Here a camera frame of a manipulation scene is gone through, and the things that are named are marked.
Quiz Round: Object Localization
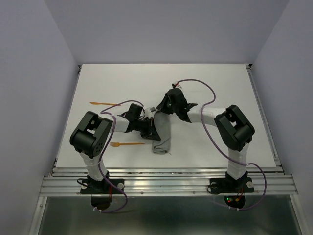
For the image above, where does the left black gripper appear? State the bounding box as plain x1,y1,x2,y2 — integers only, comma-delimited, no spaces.
134,117,160,141

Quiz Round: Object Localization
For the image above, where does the grey cloth napkin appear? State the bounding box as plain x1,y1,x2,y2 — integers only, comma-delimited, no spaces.
152,112,171,155

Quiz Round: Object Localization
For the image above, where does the orange plastic fork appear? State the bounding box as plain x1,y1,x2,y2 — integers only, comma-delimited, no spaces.
110,142,144,147

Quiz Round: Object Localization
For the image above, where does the orange plastic knife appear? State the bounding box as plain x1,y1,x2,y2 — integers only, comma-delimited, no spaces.
89,101,121,106

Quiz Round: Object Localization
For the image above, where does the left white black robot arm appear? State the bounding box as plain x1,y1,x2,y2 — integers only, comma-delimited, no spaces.
69,103,161,193

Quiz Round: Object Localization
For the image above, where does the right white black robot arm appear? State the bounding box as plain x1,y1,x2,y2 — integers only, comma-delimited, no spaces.
157,88,255,191

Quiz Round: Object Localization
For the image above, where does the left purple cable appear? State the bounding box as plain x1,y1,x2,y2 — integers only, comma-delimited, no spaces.
92,99,147,213

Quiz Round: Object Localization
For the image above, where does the purple cable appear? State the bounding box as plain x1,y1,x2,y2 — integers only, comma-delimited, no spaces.
172,78,268,211
92,99,147,213

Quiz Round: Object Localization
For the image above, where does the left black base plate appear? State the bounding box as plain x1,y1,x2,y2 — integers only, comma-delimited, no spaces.
77,178,122,195

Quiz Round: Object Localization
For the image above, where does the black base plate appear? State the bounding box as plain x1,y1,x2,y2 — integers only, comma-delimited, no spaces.
77,178,122,195
206,177,255,195

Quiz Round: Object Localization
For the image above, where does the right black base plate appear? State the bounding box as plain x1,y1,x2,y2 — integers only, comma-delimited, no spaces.
206,177,255,195

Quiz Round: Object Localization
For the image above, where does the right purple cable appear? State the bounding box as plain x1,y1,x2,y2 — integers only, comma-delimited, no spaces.
172,78,268,211

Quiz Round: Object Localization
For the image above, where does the aluminium rail frame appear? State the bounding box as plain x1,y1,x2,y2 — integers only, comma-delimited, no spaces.
30,64,311,235

